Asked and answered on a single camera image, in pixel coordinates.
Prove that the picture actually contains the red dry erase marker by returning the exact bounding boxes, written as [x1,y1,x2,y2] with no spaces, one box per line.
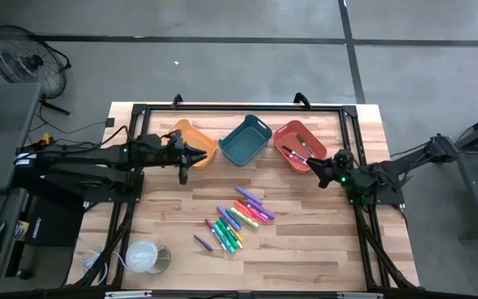
[286,151,309,165]

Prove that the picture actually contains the green highlighter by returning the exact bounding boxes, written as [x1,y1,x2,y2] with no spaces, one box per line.
[215,218,240,250]

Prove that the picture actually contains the orange highlighter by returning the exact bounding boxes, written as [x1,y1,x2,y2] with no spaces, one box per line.
[233,199,261,221]

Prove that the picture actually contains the yellow plastic bin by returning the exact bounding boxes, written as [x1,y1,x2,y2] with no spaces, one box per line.
[167,118,219,170]

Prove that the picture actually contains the green dry erase marker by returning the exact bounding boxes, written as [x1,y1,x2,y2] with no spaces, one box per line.
[295,134,316,158]

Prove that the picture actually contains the white cable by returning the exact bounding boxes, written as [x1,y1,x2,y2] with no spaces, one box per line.
[80,248,129,287]

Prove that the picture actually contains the grey desk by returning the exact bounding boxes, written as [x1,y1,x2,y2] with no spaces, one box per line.
[0,81,43,193]

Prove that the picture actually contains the black dry erase marker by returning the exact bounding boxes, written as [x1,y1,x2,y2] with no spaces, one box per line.
[281,145,306,161]

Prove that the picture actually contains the black aluminium table frame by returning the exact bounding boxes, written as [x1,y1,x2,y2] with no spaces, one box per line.
[72,91,418,297]

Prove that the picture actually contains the yellow black clamp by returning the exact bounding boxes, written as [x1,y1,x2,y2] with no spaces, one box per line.
[34,131,54,148]

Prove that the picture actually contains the white round lid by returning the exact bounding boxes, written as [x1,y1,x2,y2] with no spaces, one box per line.
[124,238,159,274]

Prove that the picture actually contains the black box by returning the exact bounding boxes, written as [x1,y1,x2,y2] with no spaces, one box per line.
[25,194,85,248]

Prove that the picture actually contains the purple highlighter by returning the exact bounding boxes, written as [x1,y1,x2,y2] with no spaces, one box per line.
[234,185,263,206]
[246,199,276,220]

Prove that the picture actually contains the pink highlighter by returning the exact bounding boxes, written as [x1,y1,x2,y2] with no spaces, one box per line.
[249,207,270,225]

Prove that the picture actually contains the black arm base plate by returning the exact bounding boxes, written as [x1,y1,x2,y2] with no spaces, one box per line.
[345,185,407,207]
[81,169,145,205]

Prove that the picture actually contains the pale yellow-green highlighter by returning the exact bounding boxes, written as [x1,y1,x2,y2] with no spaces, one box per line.
[228,206,261,230]

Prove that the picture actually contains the yellow highlighter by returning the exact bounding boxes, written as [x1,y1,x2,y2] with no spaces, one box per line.
[227,223,245,244]

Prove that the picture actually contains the orange plastic bin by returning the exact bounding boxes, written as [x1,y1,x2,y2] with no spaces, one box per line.
[272,120,329,174]

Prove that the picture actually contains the teal highlighter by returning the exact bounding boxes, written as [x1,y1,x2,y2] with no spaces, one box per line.
[212,223,237,254]

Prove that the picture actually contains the lavender Sharpie highlighter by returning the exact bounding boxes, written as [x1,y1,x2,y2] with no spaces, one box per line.
[216,205,241,233]

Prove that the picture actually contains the yellow blue packet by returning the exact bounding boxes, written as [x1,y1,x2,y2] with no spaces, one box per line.
[12,219,31,242]

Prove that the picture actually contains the black floor fan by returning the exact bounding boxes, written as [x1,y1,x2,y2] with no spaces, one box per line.
[0,23,72,116]

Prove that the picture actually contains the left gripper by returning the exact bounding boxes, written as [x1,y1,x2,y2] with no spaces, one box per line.
[162,129,208,186]

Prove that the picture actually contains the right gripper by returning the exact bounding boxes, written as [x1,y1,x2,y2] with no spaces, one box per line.
[306,148,355,190]

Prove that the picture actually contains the silver frame bracket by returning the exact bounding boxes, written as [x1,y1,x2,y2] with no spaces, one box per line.
[104,290,154,299]
[336,291,384,299]

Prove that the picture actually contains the maroon dry erase marker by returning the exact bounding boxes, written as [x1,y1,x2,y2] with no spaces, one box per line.
[203,218,228,252]

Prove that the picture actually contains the dark teal plastic bin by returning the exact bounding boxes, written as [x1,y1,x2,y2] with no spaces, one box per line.
[217,114,274,168]

